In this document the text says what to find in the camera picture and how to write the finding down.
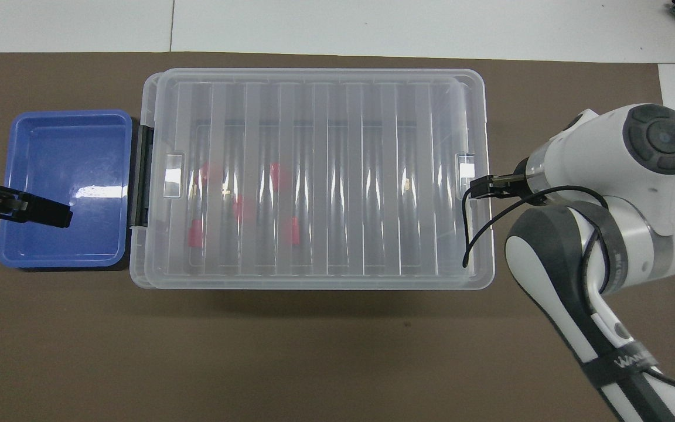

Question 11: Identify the brown table mat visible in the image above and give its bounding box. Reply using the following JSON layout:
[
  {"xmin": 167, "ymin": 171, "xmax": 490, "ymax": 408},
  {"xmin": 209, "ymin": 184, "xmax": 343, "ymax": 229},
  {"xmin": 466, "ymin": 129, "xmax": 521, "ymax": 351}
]
[{"xmin": 0, "ymin": 52, "xmax": 675, "ymax": 422}]

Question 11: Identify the clear plastic storage box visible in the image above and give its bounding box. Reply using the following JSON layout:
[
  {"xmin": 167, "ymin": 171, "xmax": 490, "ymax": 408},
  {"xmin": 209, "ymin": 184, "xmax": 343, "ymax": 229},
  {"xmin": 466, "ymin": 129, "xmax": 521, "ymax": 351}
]
[{"xmin": 129, "ymin": 72, "xmax": 486, "ymax": 291}]

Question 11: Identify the blue plastic tray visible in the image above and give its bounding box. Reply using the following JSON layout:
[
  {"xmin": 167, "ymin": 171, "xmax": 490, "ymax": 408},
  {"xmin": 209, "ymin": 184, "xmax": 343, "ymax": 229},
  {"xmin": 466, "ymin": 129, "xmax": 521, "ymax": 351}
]
[{"xmin": 0, "ymin": 110, "xmax": 133, "ymax": 269}]

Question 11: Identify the black box latch handle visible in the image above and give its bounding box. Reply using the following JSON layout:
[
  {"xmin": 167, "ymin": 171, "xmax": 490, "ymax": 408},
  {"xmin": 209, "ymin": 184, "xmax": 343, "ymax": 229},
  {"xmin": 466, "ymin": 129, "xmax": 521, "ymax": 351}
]
[{"xmin": 131, "ymin": 124, "xmax": 155, "ymax": 228}]

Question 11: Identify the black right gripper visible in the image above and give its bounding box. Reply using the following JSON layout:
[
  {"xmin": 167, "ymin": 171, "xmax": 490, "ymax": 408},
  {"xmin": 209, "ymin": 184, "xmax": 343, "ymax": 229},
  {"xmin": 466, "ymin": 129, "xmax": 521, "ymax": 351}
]
[{"xmin": 470, "ymin": 161, "xmax": 534, "ymax": 200}]

